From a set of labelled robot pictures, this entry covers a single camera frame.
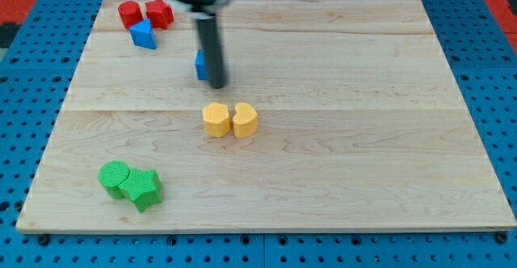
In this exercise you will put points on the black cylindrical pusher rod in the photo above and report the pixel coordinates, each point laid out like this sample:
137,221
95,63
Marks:
210,42

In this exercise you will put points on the blue cube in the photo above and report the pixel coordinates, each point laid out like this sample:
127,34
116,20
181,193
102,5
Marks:
200,66

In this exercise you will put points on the red hexagon block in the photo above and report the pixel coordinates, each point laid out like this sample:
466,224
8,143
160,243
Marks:
159,13

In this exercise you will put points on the yellow hexagon block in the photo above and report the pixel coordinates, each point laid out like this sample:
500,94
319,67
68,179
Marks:
216,119

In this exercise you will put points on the blue triangular prism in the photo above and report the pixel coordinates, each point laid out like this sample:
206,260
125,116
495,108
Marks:
142,34

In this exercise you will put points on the red cylinder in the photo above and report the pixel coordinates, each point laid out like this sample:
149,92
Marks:
130,13

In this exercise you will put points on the yellow heart block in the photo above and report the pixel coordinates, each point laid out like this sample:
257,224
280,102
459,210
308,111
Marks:
245,120

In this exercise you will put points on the wooden board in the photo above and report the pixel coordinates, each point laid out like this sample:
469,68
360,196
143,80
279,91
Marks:
361,128

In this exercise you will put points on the green star block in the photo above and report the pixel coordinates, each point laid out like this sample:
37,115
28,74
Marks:
142,188

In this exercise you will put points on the green cylinder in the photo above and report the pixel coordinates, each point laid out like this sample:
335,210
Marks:
111,175

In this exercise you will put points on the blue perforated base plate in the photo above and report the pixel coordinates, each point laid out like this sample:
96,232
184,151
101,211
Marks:
35,75

